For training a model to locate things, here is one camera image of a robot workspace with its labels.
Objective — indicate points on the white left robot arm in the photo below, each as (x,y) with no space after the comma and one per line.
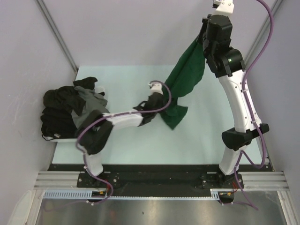
(95,130)

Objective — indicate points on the aluminium front rail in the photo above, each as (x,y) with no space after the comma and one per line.
(269,181)

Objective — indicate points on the white slotted cable duct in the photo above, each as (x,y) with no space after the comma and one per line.
(205,195)

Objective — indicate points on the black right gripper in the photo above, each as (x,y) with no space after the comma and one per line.
(205,21)

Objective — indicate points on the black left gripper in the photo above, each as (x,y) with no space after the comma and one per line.
(162,104)

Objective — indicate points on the aluminium frame post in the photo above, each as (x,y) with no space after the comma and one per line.
(262,35)
(56,33)

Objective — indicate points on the black t shirt pile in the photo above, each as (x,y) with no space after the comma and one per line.
(63,106)

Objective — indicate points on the left aluminium frame post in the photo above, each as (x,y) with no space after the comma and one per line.
(56,33)

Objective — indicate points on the right aluminium frame post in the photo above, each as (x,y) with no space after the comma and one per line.
(262,35)

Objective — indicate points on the green t shirt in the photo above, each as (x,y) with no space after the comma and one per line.
(186,74)

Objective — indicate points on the white plastic bin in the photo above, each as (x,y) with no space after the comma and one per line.
(68,139)

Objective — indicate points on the grey t shirt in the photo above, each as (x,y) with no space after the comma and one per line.
(93,101)

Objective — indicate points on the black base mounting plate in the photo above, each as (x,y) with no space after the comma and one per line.
(155,179)

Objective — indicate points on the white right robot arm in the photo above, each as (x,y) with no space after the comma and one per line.
(228,66)

